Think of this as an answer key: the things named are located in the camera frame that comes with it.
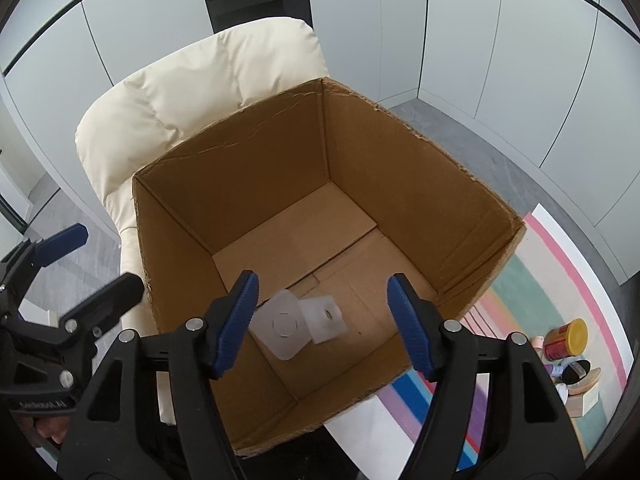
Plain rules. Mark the purple small bottle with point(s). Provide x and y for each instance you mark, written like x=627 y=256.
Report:
x=551 y=369

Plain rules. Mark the black round compact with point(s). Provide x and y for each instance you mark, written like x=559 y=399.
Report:
x=575 y=371

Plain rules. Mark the red can with yellow lid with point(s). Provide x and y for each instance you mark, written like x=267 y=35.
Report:
x=565 y=342

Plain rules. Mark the white packaging with round hole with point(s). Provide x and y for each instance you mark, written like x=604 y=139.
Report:
x=325 y=329

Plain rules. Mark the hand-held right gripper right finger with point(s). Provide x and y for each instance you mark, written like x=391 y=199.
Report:
x=407 y=330

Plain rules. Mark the person's left hand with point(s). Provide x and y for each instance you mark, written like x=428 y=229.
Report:
x=50 y=427

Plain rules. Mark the striped colourful table cloth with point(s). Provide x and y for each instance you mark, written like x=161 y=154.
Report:
x=370 y=425

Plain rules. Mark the white small box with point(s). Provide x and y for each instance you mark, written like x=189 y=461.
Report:
x=584 y=403

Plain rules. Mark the beige oval case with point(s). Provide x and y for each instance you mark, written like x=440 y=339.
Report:
x=589 y=382

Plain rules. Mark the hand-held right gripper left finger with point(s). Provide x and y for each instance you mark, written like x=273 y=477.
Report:
x=237 y=330

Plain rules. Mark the clear square plastic packaging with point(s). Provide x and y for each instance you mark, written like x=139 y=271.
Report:
x=280 y=325

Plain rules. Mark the pink lip gloss tube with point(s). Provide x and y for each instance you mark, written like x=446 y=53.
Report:
x=538 y=343

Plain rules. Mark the brown cardboard box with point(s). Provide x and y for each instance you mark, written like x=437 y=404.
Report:
x=400 y=160

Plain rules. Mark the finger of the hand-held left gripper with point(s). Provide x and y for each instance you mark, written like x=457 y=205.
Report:
x=60 y=245
x=105 y=302

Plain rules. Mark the cream padded armchair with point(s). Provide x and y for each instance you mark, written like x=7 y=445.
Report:
x=175 y=100

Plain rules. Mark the white wall cabinets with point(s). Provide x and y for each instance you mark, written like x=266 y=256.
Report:
x=500 y=35

